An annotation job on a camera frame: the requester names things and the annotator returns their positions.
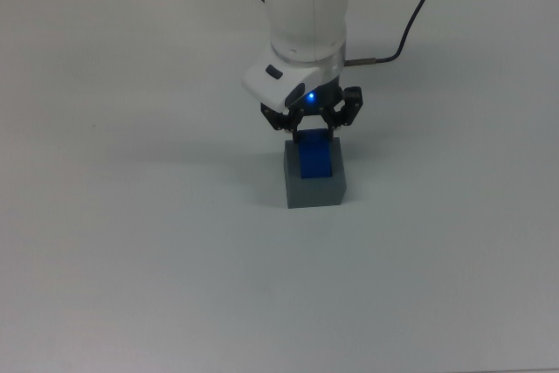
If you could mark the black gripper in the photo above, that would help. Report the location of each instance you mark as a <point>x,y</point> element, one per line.
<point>323,100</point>

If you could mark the blue block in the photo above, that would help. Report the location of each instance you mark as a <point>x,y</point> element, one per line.
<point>315,159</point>

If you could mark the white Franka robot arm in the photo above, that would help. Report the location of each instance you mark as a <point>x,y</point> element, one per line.
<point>305,10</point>

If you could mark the grey hollow cuboid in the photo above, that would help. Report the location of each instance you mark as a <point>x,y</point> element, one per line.
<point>314,194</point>

